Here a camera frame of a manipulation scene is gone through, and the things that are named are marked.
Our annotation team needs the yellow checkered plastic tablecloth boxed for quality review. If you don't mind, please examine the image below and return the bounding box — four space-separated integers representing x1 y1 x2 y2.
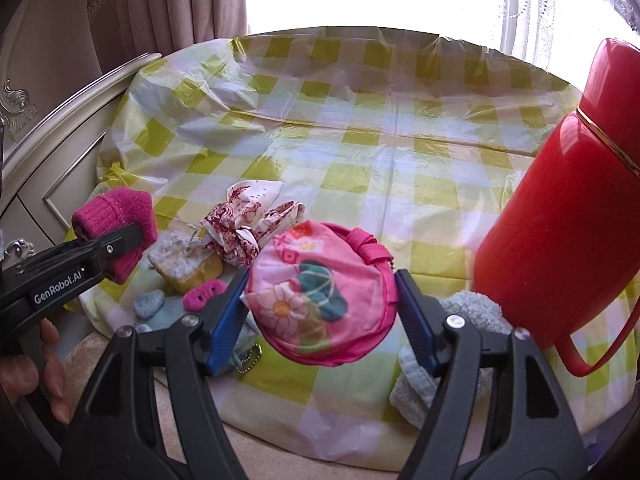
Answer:
67 25 640 466

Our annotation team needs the red thermos flask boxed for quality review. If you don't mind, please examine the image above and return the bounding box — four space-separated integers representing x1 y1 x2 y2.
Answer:
472 37 640 378

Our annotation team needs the magenta knitted sock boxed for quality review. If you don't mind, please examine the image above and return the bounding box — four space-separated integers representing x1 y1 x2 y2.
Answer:
71 186 159 285

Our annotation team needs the blue heart shaped sponge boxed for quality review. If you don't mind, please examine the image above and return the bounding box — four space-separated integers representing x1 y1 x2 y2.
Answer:
132 289 166 320

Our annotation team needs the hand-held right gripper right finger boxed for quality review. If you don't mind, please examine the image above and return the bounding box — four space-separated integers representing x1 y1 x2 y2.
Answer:
394 269 586 480

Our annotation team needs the white lace curtain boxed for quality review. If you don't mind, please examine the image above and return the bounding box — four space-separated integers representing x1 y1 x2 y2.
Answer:
500 0 640 71

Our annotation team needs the pink floral drawstring bag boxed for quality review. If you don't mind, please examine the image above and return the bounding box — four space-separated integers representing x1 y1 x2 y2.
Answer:
241 221 399 368

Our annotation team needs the light blue cloth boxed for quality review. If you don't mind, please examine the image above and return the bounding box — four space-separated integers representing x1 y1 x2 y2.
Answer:
142 307 201 333

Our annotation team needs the small pink sponge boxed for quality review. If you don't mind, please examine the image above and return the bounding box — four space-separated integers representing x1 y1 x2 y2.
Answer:
182 279 227 311

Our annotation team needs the light blue fuzzy sock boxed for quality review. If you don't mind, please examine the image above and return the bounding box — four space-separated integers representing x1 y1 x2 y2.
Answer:
390 290 513 428

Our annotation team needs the person's left hand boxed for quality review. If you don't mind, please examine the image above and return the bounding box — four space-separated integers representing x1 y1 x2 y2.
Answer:
0 317 69 426

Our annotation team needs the cream carved cabinet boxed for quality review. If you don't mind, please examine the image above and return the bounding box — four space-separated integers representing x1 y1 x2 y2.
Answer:
0 52 163 271

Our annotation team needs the mauve curtain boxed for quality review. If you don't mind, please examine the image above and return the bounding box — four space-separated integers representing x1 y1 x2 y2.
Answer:
82 0 251 78

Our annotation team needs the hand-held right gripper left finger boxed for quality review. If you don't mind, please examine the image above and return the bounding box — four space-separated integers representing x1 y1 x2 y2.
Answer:
60 266 251 480

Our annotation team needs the yellow block sponge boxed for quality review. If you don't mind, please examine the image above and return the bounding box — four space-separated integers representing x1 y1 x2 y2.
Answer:
147 230 224 293

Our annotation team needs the metal ball chain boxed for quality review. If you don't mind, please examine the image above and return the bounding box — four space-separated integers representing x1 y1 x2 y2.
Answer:
235 345 263 376

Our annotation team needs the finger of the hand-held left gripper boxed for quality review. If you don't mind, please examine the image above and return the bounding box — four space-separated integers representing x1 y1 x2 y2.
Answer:
75 222 143 279

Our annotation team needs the red white patterned cloth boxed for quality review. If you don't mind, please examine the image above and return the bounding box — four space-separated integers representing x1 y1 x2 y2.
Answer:
202 180 307 267

